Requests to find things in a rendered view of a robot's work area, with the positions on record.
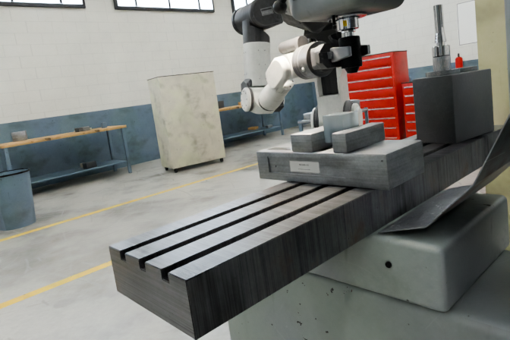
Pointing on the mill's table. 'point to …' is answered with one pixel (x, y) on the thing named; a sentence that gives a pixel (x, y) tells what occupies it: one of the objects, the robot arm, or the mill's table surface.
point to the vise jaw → (309, 140)
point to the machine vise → (347, 160)
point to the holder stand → (453, 105)
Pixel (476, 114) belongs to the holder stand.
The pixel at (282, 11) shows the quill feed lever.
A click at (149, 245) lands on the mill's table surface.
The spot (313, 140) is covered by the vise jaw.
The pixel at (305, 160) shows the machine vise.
